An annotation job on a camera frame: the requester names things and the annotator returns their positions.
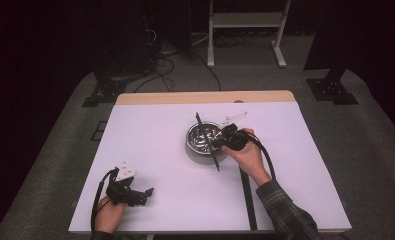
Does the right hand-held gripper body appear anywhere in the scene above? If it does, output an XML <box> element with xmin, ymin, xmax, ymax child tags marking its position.
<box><xmin>219</xmin><ymin>112</ymin><xmax>250</xmax><ymax>152</ymax></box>

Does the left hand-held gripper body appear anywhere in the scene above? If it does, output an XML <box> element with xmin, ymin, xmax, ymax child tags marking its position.
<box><xmin>105</xmin><ymin>161</ymin><xmax>143</xmax><ymax>208</ymax></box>

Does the black chopstick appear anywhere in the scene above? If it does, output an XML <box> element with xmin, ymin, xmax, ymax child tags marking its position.
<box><xmin>195</xmin><ymin>112</ymin><xmax>221</xmax><ymax>172</ymax></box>

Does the stainless steel bowl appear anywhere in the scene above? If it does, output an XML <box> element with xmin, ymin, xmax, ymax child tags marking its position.
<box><xmin>185</xmin><ymin>121</ymin><xmax>227</xmax><ymax>156</ymax></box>

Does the person's right hand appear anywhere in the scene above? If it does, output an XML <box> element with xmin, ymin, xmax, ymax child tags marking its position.
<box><xmin>221</xmin><ymin>127</ymin><xmax>273</xmax><ymax>188</ymax></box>

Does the person's left hand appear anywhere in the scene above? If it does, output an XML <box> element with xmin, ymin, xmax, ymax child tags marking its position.
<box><xmin>94</xmin><ymin>194</ymin><xmax>128</xmax><ymax>234</ymax></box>

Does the wooden table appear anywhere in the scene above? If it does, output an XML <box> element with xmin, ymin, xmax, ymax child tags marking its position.
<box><xmin>115</xmin><ymin>89</ymin><xmax>298</xmax><ymax>107</ymax></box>

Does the black ruler strip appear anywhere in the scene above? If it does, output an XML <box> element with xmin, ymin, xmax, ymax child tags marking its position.
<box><xmin>239</xmin><ymin>166</ymin><xmax>258</xmax><ymax>232</ymax></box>

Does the black stand base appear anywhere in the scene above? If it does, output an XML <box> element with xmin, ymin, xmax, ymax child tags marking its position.
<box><xmin>81</xmin><ymin>71</ymin><xmax>128</xmax><ymax>108</ymax></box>
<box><xmin>305</xmin><ymin>68</ymin><xmax>359</xmax><ymax>106</ymax></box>

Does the white metal stand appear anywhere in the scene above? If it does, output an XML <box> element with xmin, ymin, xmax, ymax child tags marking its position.
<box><xmin>207</xmin><ymin>0</ymin><xmax>292</xmax><ymax>69</ymax></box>

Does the dark cabinet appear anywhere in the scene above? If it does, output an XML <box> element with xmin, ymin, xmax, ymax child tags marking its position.
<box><xmin>93</xmin><ymin>0</ymin><xmax>154</xmax><ymax>76</ymax></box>

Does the left hand-held gripper black cable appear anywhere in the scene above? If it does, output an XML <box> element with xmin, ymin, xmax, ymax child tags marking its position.
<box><xmin>90</xmin><ymin>167</ymin><xmax>120</xmax><ymax>240</ymax></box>

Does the hand-held gripper black cable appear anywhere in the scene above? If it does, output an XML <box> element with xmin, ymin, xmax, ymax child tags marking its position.
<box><xmin>90</xmin><ymin>167</ymin><xmax>120</xmax><ymax>240</ymax></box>
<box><xmin>246</xmin><ymin>130</ymin><xmax>277</xmax><ymax>182</ymax></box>

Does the right hand-held gripper black cable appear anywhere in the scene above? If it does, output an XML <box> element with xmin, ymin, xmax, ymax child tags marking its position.
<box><xmin>246</xmin><ymin>130</ymin><xmax>277</xmax><ymax>182</ymax></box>

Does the black floor cable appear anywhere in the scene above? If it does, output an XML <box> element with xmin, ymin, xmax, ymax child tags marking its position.
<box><xmin>191</xmin><ymin>51</ymin><xmax>223</xmax><ymax>92</ymax></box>
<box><xmin>133</xmin><ymin>56</ymin><xmax>176</xmax><ymax>94</ymax></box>

